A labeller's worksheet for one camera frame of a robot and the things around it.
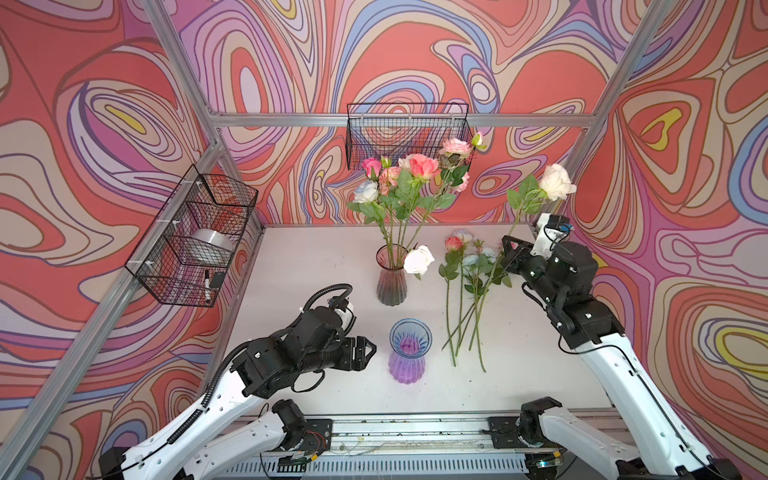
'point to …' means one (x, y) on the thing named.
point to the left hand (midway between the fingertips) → (369, 349)
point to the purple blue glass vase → (410, 340)
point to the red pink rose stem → (453, 247)
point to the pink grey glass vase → (391, 282)
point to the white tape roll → (211, 242)
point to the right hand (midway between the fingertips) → (503, 243)
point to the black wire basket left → (184, 254)
